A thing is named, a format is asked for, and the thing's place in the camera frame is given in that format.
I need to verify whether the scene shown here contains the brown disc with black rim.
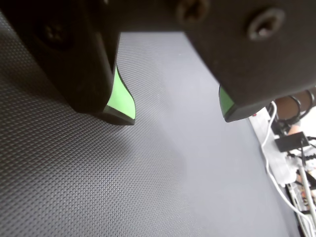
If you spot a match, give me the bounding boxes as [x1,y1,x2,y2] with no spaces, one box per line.
[299,89,316,113]
[275,95,301,122]

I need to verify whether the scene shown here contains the white power strip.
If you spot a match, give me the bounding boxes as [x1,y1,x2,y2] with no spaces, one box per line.
[248,108,298,186]

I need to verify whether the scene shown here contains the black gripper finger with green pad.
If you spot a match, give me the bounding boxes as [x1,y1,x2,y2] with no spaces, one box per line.
[177,0,316,123]
[0,0,137,126]

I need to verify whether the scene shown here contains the silver metal rod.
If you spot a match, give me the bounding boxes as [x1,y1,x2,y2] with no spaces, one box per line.
[299,166,316,224]

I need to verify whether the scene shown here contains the small black box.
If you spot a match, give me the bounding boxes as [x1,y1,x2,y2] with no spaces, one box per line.
[275,131,310,152]

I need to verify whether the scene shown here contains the dark grey textured mat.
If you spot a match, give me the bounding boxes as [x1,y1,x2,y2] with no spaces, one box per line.
[0,11,301,237]

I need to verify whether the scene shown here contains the thin white cable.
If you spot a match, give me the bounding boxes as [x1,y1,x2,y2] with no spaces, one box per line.
[261,100,316,220]

